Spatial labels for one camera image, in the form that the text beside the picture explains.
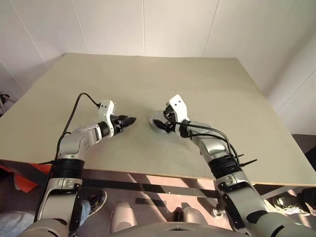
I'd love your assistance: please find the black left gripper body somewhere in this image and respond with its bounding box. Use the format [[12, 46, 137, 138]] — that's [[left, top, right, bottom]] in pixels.
[[110, 114, 125, 136]]

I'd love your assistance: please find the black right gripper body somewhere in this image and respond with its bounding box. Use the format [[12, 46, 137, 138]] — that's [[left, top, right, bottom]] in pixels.
[[167, 113, 178, 133]]

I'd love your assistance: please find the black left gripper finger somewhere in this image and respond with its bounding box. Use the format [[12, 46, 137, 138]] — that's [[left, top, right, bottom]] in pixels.
[[119, 115, 137, 125], [121, 120, 136, 133]]

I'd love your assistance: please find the grey toothed sprocket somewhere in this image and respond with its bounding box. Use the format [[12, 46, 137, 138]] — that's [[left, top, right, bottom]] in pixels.
[[149, 110, 171, 129]]

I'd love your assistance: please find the black patterned sneaker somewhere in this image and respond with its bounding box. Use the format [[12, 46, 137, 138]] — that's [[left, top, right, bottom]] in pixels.
[[86, 190, 108, 218]]

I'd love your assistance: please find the person's blue jeans leg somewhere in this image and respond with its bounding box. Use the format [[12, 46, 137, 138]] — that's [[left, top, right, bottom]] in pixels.
[[0, 199, 91, 237]]

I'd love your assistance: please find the beige rounded shape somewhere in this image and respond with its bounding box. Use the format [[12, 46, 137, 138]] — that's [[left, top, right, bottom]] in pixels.
[[110, 201, 138, 234], [174, 206, 210, 224]]

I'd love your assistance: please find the table caster wheel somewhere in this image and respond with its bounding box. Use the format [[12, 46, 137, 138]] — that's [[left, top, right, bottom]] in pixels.
[[212, 206, 224, 219]]

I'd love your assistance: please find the grey robot torso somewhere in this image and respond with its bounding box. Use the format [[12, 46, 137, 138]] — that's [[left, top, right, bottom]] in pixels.
[[108, 221, 237, 237]]

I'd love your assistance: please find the orange cloth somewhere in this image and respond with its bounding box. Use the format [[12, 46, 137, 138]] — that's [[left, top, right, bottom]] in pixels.
[[13, 164, 54, 193]]

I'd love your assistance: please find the black white sneaker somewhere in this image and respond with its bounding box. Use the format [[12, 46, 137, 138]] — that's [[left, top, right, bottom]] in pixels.
[[274, 196, 311, 217]]

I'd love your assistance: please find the dark trouser leg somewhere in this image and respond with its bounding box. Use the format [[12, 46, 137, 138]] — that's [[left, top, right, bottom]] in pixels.
[[297, 187, 316, 213]]

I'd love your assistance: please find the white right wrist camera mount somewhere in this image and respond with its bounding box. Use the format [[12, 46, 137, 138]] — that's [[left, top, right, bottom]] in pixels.
[[168, 94, 191, 132]]

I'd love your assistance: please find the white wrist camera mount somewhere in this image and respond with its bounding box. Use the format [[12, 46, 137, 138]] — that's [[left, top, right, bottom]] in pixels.
[[97, 98, 117, 139], [168, 94, 191, 132]]

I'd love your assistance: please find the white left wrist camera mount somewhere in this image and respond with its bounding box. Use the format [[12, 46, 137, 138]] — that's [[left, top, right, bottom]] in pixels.
[[97, 98, 117, 139]]

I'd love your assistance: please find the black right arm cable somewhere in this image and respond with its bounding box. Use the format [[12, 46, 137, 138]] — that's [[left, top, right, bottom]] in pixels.
[[170, 116, 244, 168]]

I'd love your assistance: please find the dark metal table frame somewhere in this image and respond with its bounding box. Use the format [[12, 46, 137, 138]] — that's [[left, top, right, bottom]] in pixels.
[[0, 159, 304, 219]]

